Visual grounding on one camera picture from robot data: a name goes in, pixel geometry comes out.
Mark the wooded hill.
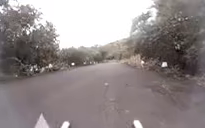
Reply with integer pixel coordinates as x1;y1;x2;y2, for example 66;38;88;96
96;37;135;61

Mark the grey asphalt road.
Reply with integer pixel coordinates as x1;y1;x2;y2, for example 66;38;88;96
0;61;205;128

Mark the robot's own part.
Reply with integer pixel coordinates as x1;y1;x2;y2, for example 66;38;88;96
60;120;71;128

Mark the row of trees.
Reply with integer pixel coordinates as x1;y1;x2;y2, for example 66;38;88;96
0;0;108;80
123;0;205;77

